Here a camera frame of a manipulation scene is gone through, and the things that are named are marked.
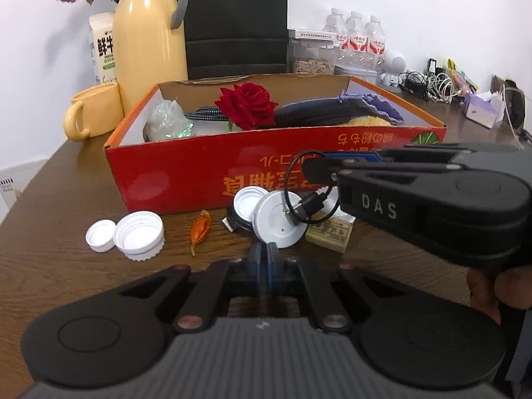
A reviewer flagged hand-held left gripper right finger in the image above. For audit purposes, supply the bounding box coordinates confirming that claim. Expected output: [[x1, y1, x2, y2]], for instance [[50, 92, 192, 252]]
[[266, 242, 413, 334]]

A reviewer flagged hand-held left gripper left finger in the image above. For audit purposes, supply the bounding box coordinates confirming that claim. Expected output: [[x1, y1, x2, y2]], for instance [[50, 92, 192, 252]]
[[116, 242, 266, 334]]

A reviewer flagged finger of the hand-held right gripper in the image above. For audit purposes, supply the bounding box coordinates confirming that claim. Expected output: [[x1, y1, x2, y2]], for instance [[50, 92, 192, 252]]
[[322, 143, 459, 163], [302, 159, 460, 180]]

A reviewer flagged dark blue cloth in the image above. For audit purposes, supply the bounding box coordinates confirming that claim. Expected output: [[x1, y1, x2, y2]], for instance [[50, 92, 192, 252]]
[[274, 97, 377, 127]]

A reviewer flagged white cap with black ring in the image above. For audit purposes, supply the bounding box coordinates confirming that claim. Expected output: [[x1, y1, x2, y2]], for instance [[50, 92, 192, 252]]
[[226, 186, 270, 233]]

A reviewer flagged large white ribbed cap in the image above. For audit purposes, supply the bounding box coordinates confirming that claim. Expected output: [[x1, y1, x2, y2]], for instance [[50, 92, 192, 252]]
[[113, 211, 166, 262]]

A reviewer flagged red cardboard box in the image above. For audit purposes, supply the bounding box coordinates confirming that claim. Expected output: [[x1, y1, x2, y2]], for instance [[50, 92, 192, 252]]
[[103, 74, 447, 213]]

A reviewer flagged clear plastic bag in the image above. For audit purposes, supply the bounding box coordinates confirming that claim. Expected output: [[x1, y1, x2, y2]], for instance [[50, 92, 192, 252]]
[[143, 99, 196, 142]]

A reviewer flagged person's right hand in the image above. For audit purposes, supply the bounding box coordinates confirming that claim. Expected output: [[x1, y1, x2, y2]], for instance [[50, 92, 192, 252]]
[[465, 266, 532, 326]]

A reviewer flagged yellow white plush toy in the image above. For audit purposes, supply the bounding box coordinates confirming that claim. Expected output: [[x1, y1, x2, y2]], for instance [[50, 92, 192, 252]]
[[347, 114, 393, 127]]

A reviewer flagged white round charger disc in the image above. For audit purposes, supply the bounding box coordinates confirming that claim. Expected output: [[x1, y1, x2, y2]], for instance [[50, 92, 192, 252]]
[[253, 191, 308, 249]]

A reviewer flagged purple knitted cloth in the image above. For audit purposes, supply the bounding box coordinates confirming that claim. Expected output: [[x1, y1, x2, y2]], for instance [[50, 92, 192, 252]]
[[338, 90, 405, 124]]

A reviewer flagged beige small box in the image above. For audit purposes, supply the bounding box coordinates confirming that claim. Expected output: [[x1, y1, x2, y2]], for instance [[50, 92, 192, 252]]
[[305, 216, 354, 253]]

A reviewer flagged dried orange petal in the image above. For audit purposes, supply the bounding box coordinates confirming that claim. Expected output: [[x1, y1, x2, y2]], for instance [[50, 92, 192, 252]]
[[189, 210, 212, 256]]

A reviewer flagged red rose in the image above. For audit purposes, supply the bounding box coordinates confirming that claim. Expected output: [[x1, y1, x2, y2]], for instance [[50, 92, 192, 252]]
[[214, 82, 278, 131]]

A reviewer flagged clear seed container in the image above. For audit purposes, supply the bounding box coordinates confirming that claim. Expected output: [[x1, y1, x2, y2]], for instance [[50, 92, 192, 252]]
[[288, 28, 338, 76]]

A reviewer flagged white robot toy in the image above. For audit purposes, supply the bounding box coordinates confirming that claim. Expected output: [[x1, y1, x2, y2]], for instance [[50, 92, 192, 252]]
[[380, 50, 409, 88]]

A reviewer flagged purple tissue box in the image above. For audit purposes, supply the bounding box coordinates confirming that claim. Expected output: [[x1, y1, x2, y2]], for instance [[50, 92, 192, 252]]
[[462, 89, 505, 129]]

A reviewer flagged colourful stationery bundle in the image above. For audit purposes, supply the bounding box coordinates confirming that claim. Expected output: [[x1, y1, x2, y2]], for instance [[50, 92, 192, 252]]
[[447, 59, 478, 94]]

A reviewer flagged small white bottle cap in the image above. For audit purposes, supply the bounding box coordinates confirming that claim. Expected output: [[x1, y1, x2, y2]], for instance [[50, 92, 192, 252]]
[[86, 219, 117, 252]]

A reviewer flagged black paper bag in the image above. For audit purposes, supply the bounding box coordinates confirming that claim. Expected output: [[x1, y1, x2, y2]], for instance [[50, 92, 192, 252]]
[[183, 0, 289, 80]]

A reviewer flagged yellow thermos jug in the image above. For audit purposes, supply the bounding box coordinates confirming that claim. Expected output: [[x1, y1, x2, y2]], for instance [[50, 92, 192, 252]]
[[113, 0, 190, 111]]

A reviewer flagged yellow mug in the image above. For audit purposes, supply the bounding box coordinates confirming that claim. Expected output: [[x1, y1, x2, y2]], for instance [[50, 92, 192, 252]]
[[62, 82, 124, 142]]

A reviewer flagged white milk carton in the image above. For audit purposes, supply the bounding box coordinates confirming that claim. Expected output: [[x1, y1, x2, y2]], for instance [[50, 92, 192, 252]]
[[88, 12, 118, 86]]

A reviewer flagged tangle of cables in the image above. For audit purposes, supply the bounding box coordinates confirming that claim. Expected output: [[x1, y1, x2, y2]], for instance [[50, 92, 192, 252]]
[[401, 58, 464, 102]]

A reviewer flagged black white braided cable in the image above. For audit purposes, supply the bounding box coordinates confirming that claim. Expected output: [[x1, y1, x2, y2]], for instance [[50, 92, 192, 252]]
[[184, 106, 227, 123]]

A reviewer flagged white wall panel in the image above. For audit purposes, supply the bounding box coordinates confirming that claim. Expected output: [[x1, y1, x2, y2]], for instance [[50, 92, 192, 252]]
[[0, 167, 32, 217]]

